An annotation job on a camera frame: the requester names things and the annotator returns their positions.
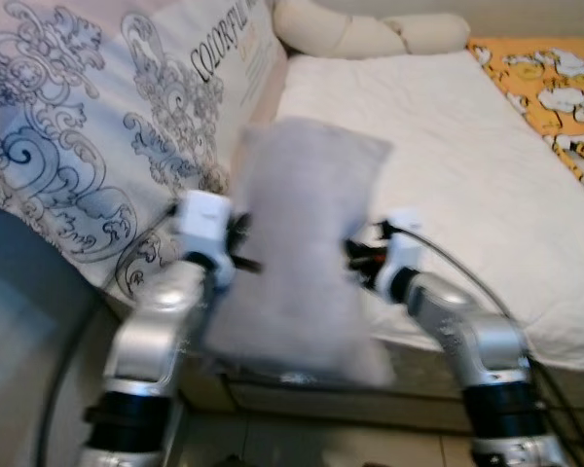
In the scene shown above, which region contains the printed white headboard cushion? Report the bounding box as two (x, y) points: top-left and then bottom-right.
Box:
(0, 0), (291, 303)

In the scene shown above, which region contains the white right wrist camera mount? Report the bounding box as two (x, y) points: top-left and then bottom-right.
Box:
(375, 209), (424, 293)

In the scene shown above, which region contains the grey pillow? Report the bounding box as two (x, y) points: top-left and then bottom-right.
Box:
(202, 117), (398, 388)

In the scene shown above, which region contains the yellow cartoon print blanket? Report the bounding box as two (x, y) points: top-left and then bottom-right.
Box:
(467, 37), (584, 200)

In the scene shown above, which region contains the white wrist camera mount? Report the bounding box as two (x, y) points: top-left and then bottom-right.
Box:
(175, 190), (237, 262)
(375, 209), (424, 293)

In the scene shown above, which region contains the white quilted mattress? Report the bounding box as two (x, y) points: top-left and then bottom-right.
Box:
(273, 51), (584, 371)

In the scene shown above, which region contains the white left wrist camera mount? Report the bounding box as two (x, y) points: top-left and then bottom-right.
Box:
(175, 190), (237, 262)

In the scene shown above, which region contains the cream bolster pillow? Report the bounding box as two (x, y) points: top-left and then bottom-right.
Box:
(273, 0), (471, 59)

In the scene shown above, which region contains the grey bed base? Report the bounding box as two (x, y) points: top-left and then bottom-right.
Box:
(175, 321), (584, 439)

